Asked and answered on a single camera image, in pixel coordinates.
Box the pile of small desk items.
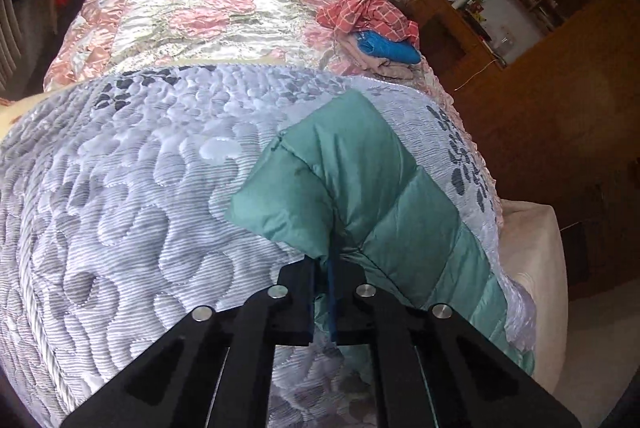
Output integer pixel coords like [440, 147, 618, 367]
[444, 0, 490, 22]

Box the green puffer jacket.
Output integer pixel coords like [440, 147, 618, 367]
[225, 88, 536, 374]

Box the red checkered cloth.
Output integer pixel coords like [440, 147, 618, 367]
[316, 0, 420, 46]

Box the beige pleated curtain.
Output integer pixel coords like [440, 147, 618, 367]
[0, 0, 24, 94]

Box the brown wooden wardrobe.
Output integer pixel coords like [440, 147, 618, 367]
[450, 0, 640, 301]

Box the pink floral satin quilt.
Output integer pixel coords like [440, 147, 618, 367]
[42, 0, 451, 94]

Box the cream mattress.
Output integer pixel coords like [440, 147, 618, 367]
[500, 198, 568, 390]

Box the beige pink cloth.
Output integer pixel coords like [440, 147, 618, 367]
[336, 32, 427, 81]

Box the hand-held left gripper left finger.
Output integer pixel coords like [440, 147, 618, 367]
[59, 257, 318, 428]

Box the blue cloth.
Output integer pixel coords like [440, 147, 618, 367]
[357, 32, 422, 64]

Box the grey leaf-print quilted bedspread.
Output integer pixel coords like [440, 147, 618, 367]
[0, 64, 538, 428]

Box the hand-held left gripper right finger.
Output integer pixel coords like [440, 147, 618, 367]
[326, 257, 583, 428]

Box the brown wooden desk cabinet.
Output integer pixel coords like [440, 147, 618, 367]
[406, 0, 507, 89]

